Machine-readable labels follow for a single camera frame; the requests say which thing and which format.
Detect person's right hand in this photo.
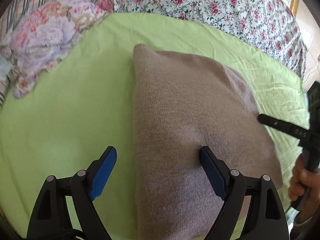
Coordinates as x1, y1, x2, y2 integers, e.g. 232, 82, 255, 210
289, 155, 319, 224

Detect beige knit sweater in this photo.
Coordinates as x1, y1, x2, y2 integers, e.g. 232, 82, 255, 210
132, 44, 283, 239

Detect green bed sheet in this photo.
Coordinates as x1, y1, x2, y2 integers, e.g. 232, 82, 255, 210
1, 13, 309, 239

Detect floral rose quilt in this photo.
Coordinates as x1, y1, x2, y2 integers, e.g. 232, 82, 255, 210
85, 0, 308, 81

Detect pink purple floral pillow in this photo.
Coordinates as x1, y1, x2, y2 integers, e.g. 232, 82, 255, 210
1, 0, 113, 100

